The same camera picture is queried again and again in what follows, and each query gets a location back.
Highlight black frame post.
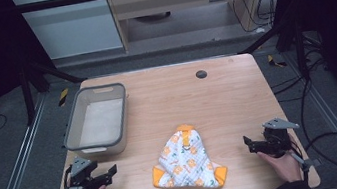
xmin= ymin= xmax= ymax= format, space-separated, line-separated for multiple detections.
xmin=16 ymin=61 xmax=39 ymax=127

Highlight person's right hand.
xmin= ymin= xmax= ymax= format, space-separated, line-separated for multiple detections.
xmin=257 ymin=145 xmax=304 ymax=187

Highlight white orange printed baby garment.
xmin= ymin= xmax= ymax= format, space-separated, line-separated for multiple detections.
xmin=145 ymin=118 xmax=231 ymax=189

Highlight black diagonal frame brace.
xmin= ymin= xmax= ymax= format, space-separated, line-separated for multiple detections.
xmin=234 ymin=19 xmax=297 ymax=57
xmin=28 ymin=53 xmax=88 ymax=90

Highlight white basket with grey rim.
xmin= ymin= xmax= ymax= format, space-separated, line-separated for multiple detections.
xmin=56 ymin=81 xmax=137 ymax=163

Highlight right hand-held gripper cable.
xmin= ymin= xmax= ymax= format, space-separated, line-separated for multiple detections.
xmin=285 ymin=139 xmax=313 ymax=186

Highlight white cabinet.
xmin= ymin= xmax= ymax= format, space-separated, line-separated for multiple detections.
xmin=10 ymin=0 xmax=125 ymax=66

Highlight black cables beside post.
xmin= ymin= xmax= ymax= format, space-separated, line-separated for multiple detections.
xmin=266 ymin=47 xmax=332 ymax=105

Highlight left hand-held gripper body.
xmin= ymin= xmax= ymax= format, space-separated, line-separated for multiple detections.
xmin=63 ymin=153 xmax=110 ymax=189

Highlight grey table cable grommet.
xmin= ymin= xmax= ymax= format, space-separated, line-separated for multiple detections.
xmin=194 ymin=69 xmax=208 ymax=80

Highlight long black floor cable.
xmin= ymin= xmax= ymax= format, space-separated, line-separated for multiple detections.
xmin=292 ymin=71 xmax=337 ymax=178

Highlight yellow black striped tape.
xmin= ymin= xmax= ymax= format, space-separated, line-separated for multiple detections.
xmin=56 ymin=87 xmax=72 ymax=108
xmin=266 ymin=52 xmax=289 ymax=70

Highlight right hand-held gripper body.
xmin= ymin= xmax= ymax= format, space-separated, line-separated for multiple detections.
xmin=254 ymin=114 xmax=305 ymax=162

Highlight hanging black desk cables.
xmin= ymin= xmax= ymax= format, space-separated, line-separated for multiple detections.
xmin=230 ymin=0 xmax=280 ymax=36

